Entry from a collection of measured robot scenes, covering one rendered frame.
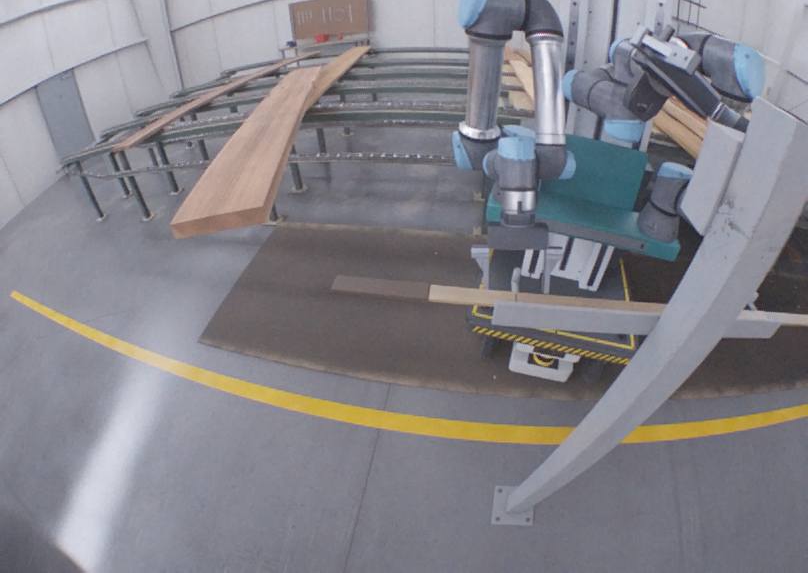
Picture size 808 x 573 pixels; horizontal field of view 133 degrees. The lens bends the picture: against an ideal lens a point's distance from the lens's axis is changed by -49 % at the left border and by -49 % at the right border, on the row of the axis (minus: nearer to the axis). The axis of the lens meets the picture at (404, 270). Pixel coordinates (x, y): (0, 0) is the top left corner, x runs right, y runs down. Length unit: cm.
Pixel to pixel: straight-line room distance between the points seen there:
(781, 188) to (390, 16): 786
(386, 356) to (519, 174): 110
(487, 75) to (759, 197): 70
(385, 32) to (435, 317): 700
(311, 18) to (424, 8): 243
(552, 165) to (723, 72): 50
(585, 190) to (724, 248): 89
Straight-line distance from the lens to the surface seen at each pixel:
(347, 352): 162
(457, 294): 43
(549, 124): 85
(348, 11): 802
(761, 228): 37
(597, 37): 119
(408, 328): 167
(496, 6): 85
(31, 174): 850
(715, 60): 95
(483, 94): 92
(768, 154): 36
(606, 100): 70
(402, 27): 796
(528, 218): 67
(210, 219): 91
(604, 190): 124
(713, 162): 41
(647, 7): 119
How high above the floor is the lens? 131
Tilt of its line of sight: 42 degrees down
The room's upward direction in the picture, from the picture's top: 3 degrees counter-clockwise
